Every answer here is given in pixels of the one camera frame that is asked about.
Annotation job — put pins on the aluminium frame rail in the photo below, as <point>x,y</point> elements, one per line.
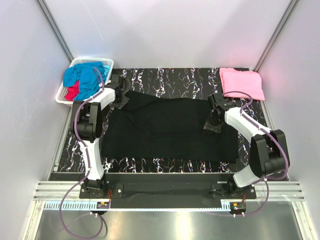
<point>61,194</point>

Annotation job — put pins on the red t-shirt in basket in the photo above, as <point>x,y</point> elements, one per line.
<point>72,92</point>

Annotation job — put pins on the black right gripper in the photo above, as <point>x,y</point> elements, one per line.
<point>209,127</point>

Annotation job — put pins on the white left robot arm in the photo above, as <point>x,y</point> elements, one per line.
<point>87,126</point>

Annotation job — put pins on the black t-shirt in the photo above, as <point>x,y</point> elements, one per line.
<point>169,128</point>

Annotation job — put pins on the folded pink t-shirt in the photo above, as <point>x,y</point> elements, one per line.
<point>235,83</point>

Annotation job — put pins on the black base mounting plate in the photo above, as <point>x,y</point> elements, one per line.
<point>166,191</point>

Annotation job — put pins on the blue t-shirt in basket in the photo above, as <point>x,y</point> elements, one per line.
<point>89,79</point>

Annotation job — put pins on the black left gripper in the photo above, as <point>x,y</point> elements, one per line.
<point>121,104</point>

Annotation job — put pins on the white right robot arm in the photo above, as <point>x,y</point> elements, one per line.
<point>268,154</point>

